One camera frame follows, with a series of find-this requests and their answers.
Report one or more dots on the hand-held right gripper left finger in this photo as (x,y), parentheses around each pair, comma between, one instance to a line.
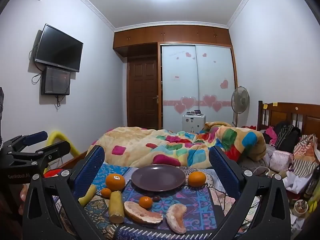
(96,165)

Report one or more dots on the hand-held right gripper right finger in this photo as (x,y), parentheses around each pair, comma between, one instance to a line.
(222,166)

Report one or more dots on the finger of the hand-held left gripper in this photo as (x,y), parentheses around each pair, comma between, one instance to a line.
(57,148)
(37,136)

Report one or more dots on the large orange with sticker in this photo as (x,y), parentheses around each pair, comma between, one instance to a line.
(115,182)

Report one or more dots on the small tangerine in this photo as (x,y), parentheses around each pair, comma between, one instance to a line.
(106,192)
(145,202)

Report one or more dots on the thick yellow sugarcane piece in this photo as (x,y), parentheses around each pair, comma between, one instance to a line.
(116,206)

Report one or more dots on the dark purple plate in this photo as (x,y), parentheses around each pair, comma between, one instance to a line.
(157,178)

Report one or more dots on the dark red jujube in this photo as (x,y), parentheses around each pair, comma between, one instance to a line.
(156,199)

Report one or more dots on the curved peeled pomelo segment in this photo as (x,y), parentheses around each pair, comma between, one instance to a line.
(175,218)

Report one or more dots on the person's left hand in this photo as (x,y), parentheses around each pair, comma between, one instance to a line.
(24,192)

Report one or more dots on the yellow plastic chair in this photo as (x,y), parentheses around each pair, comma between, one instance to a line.
(58,136)

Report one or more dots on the wooden bed footboard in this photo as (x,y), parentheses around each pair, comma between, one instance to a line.
(75,160)

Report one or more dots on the blue patterned cloth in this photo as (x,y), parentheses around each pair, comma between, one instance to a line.
(197,205)

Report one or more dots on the colourful checked blanket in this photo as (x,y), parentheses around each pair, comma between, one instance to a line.
(140,142)

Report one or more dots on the white box appliance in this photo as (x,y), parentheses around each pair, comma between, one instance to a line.
(193,122)

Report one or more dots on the pink cloth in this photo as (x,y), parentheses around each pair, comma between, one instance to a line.
(270,133)

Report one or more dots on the pink patterned bag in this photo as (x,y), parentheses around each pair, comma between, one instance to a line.
(281,160)

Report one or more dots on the standing fan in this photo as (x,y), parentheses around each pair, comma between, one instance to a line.
(240,98)

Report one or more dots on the black bag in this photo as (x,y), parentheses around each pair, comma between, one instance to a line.
(287,136)

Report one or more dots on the pink heart stickers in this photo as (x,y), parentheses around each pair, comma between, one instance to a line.
(187,102)

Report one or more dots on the white plastic bag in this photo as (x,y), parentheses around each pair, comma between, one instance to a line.
(296,182)

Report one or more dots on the brown wooden door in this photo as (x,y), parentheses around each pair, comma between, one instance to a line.
(142,92)

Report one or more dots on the white paper cup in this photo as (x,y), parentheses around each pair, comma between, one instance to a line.
(302,207)

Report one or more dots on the white sliding wardrobe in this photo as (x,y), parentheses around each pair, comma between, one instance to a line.
(195,80)

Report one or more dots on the dark bottle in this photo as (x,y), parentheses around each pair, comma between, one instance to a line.
(313,182)

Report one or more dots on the wooden bed headboard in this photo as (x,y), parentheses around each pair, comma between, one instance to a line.
(310,120)

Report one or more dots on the wooden overhead cabinet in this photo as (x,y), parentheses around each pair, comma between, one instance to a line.
(172,33)

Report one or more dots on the small black wall monitor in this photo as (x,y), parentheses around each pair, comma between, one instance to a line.
(56,81)

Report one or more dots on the black wall television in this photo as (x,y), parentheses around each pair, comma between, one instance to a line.
(60,47)

